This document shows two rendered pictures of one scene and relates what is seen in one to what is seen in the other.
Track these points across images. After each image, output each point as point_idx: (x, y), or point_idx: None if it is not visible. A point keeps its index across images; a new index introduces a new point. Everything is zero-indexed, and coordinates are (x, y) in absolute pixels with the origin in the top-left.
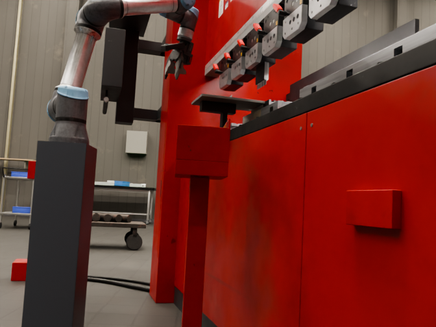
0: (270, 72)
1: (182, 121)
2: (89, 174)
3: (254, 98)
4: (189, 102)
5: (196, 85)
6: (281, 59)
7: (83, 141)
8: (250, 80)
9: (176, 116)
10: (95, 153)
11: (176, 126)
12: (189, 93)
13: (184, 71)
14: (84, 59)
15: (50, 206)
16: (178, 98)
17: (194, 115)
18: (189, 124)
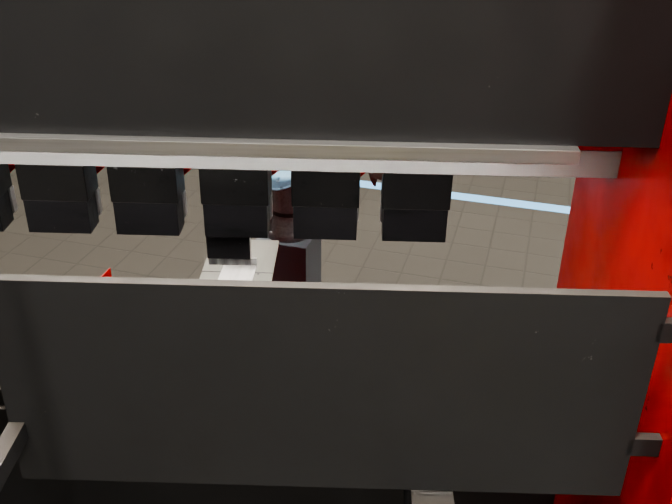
0: None
1: (573, 253)
2: (279, 273)
3: (644, 279)
4: (584, 218)
5: (596, 182)
6: (177, 235)
7: (270, 235)
8: (332, 239)
9: (571, 236)
10: (299, 253)
11: (568, 258)
12: (588, 195)
13: (379, 174)
14: None
15: None
16: (578, 199)
17: (583, 252)
18: (576, 266)
